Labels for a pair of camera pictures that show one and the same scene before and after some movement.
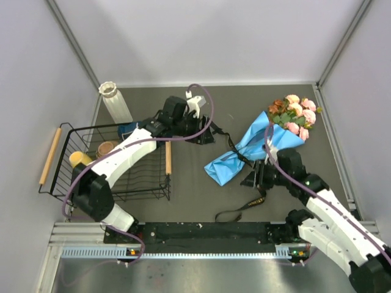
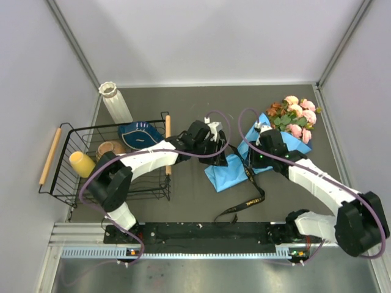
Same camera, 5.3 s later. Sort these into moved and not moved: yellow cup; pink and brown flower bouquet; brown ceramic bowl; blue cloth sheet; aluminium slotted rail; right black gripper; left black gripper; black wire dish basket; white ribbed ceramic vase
Moved: right black gripper; blue cloth sheet; left black gripper
Not moved: brown ceramic bowl; yellow cup; aluminium slotted rail; pink and brown flower bouquet; white ribbed ceramic vase; black wire dish basket
